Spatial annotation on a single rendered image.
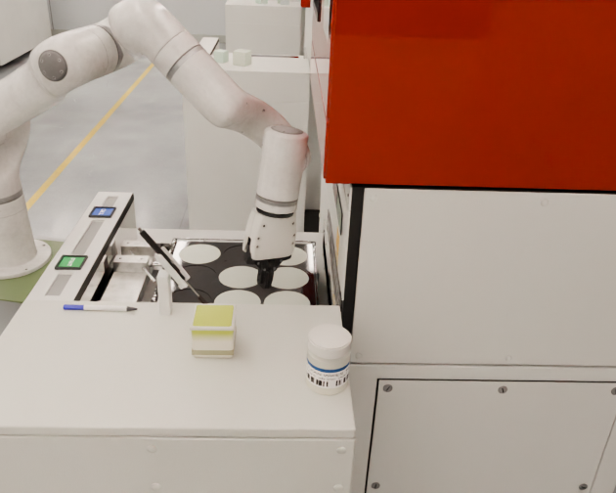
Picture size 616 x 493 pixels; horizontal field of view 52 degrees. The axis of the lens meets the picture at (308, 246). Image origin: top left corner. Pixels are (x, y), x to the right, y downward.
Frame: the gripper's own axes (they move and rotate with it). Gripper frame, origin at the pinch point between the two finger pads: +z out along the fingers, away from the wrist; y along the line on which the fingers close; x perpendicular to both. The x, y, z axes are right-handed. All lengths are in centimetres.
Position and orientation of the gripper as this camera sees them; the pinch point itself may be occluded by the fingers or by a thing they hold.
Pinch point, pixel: (265, 277)
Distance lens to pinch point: 132.5
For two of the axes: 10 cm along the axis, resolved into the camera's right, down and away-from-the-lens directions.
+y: -8.3, 0.9, -5.5
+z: -1.6, 9.0, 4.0
